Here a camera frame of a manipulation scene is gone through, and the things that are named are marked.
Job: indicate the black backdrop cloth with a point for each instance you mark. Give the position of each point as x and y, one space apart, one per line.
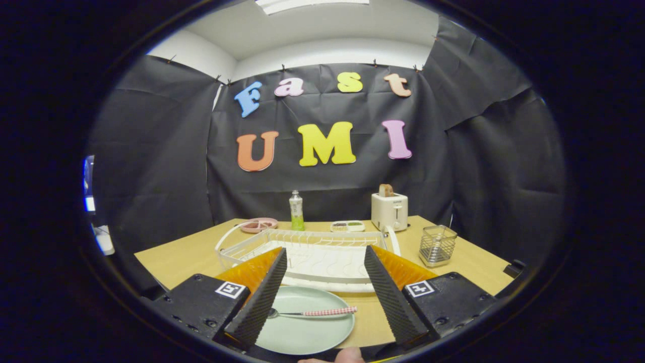
327 176

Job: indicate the white divided tray with beans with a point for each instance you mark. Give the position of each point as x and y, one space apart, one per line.
347 226

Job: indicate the white toaster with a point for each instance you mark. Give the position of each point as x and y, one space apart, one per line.
388 212

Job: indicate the green drink bottle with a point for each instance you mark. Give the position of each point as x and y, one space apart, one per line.
296 214

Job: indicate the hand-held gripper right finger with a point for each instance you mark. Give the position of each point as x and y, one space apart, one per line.
393 302

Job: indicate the pink plate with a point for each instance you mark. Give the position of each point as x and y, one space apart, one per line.
258 225

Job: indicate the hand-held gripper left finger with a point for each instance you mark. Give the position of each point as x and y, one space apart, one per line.
257 302

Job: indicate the brown bread slice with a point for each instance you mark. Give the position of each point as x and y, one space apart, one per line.
386 190

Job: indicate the pale green plate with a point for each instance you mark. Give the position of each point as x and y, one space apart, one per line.
312 333

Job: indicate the ceiling light panel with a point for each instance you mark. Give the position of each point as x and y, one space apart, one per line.
312 5

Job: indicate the white drip tray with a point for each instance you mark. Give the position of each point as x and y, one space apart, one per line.
327 264

